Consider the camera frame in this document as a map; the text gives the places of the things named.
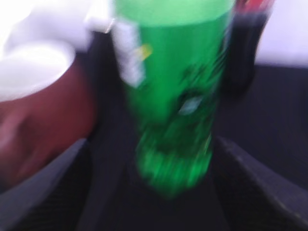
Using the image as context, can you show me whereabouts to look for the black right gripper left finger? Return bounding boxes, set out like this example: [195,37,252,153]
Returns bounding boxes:
[0,139,92,231]

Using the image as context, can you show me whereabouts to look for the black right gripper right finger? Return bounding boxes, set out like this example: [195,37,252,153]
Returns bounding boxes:
[212,137,308,231]

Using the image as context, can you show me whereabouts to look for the green plastic bottle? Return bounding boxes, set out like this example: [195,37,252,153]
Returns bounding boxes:
[112,0,234,198]

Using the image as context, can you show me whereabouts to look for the red mug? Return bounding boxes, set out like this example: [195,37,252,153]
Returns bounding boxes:
[0,40,98,189]

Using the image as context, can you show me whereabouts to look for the white mug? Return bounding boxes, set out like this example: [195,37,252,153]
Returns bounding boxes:
[4,0,113,51]

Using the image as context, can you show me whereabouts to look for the cola bottle red label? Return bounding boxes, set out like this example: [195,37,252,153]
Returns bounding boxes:
[221,0,274,96]

